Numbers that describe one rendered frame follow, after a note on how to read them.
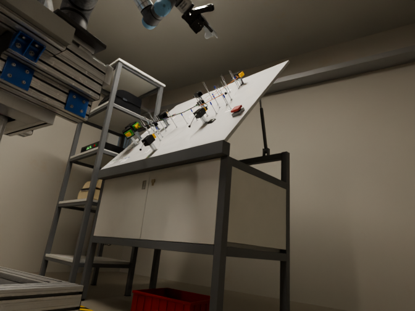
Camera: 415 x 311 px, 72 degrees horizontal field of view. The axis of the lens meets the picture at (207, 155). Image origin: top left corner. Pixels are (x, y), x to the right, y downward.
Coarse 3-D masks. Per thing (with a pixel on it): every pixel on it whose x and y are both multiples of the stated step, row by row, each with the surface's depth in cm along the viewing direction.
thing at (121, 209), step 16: (128, 176) 187; (144, 176) 175; (112, 192) 195; (128, 192) 181; (144, 192) 170; (112, 208) 189; (128, 208) 176; (144, 208) 165; (96, 224) 197; (112, 224) 183; (128, 224) 171
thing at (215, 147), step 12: (204, 144) 140; (216, 144) 134; (228, 144) 135; (156, 156) 165; (168, 156) 157; (180, 156) 150; (192, 156) 143; (204, 156) 137; (216, 156) 136; (108, 168) 201; (120, 168) 189; (132, 168) 179; (144, 168) 170; (156, 168) 167
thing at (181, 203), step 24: (168, 168) 161; (192, 168) 147; (216, 168) 135; (168, 192) 154; (192, 192) 142; (216, 192) 131; (144, 216) 163; (168, 216) 149; (192, 216) 137; (216, 216) 127; (168, 240) 143; (192, 240) 132
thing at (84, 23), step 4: (64, 8) 117; (68, 8) 117; (72, 8) 117; (64, 12) 116; (68, 12) 116; (72, 12) 117; (76, 12) 118; (80, 12) 119; (72, 16) 116; (76, 16) 117; (80, 16) 119; (84, 16) 120; (76, 20) 116; (80, 20) 118; (84, 20) 120; (80, 24) 117; (84, 24) 120
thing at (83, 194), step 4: (100, 180) 223; (88, 184) 229; (96, 184) 221; (100, 184) 222; (84, 188) 230; (88, 188) 220; (96, 188) 220; (100, 188) 222; (80, 192) 227; (84, 192) 223; (96, 192) 219; (80, 196) 225; (84, 196) 221; (96, 196) 218
